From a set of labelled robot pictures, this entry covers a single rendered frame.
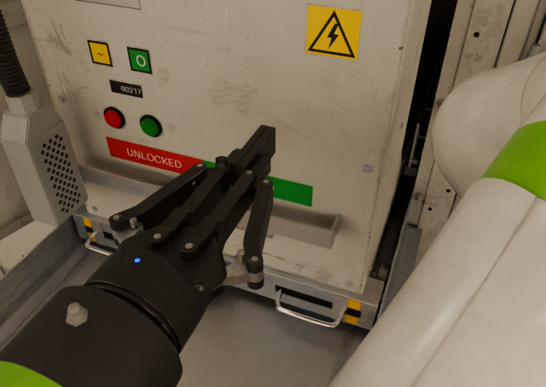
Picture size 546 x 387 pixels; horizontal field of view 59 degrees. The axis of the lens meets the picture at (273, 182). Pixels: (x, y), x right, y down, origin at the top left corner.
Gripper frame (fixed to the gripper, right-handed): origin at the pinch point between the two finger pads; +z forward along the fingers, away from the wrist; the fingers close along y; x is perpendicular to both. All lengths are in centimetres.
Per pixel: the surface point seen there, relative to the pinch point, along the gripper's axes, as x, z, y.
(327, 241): -17.5, 9.4, 5.6
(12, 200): -34, 14, -58
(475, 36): -0.2, 39.5, 17.1
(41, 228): -73, 37, -87
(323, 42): 6.4, 13.3, 2.2
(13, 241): -84, 37, -102
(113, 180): -17.1, 9.2, -26.8
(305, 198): -15.0, 13.3, 1.2
